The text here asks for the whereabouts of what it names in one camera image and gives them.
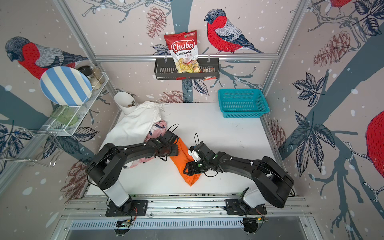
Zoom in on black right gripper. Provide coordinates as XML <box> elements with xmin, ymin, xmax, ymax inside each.
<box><xmin>181</xmin><ymin>160</ymin><xmax>209</xmax><ymax>178</ymax></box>

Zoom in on orange shorts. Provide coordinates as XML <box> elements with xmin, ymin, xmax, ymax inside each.
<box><xmin>171</xmin><ymin>139</ymin><xmax>200</xmax><ymax>187</ymax></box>

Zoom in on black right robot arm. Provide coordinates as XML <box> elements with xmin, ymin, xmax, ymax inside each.
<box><xmin>183</xmin><ymin>142</ymin><xmax>294</xmax><ymax>209</ymax></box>

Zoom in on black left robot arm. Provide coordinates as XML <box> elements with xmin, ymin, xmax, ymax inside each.
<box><xmin>87</xmin><ymin>131</ymin><xmax>179</xmax><ymax>207</ymax></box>

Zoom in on pink patterned shorts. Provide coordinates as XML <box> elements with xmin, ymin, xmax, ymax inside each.
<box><xmin>126</xmin><ymin>120</ymin><xmax>167</xmax><ymax>169</ymax></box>

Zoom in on white shorts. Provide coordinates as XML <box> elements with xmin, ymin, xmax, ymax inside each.
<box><xmin>101</xmin><ymin>101</ymin><xmax>162</xmax><ymax>147</ymax></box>

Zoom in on white ceramic cup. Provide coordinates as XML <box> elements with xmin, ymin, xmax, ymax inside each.
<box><xmin>114</xmin><ymin>92</ymin><xmax>137</xmax><ymax>115</ymax></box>

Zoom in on teal plastic basket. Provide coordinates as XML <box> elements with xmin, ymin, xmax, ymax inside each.
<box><xmin>218</xmin><ymin>89</ymin><xmax>270</xmax><ymax>118</ymax></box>

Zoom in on small snack packet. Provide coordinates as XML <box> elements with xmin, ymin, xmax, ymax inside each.
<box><xmin>201</xmin><ymin>67</ymin><xmax>215</xmax><ymax>73</ymax></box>

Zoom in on dark lid spice jar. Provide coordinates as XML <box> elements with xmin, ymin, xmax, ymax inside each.
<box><xmin>78</xmin><ymin>66</ymin><xmax>102</xmax><ymax>91</ymax></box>

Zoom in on red Chuba chips bag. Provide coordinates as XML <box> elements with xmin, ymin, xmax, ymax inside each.
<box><xmin>164</xmin><ymin>30</ymin><xmax>201</xmax><ymax>74</ymax></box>

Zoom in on blue white striped plate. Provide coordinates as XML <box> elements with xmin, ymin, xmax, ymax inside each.
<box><xmin>40</xmin><ymin>67</ymin><xmax>93</xmax><ymax>107</ymax></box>

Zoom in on black wire wall basket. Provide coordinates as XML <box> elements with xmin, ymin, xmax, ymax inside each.
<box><xmin>154</xmin><ymin>58</ymin><xmax>220</xmax><ymax>81</ymax></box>

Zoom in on clear acrylic wall shelf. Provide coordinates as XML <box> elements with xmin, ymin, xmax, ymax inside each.
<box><xmin>42</xmin><ymin>73</ymin><xmax>110</xmax><ymax>137</ymax></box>

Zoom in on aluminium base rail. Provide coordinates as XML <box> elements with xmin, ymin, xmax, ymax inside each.
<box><xmin>58</xmin><ymin>194</ymin><xmax>314</xmax><ymax>236</ymax></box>

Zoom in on chrome wire wall rack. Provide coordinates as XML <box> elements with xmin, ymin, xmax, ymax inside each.
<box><xmin>1</xmin><ymin>129</ymin><xmax>64</xmax><ymax>171</ymax></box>

